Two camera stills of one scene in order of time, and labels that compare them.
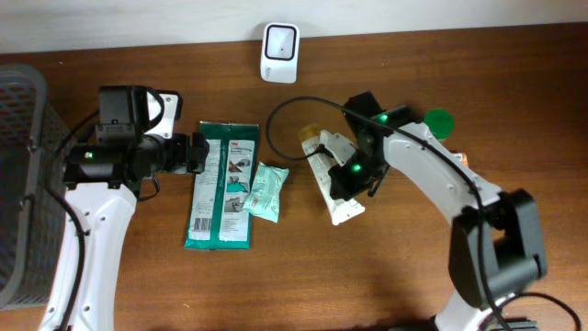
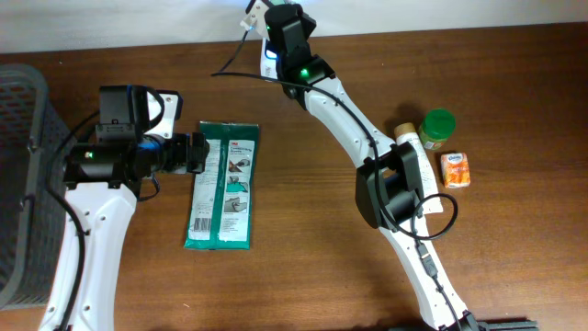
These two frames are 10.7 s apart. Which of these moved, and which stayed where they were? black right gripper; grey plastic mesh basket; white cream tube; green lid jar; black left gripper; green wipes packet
Moved: white cream tube; black right gripper
Stayed: grey plastic mesh basket; black left gripper; green wipes packet; green lid jar
